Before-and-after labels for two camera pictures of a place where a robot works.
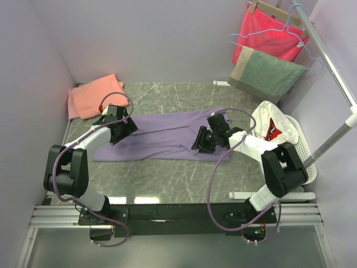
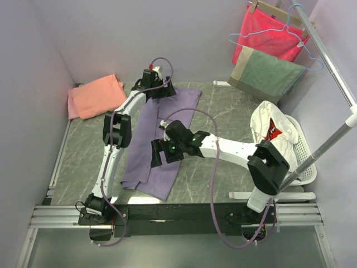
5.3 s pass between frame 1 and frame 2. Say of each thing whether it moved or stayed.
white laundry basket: stayed
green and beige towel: stayed
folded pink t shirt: stayed
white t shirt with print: stayed
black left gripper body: moved
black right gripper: moved
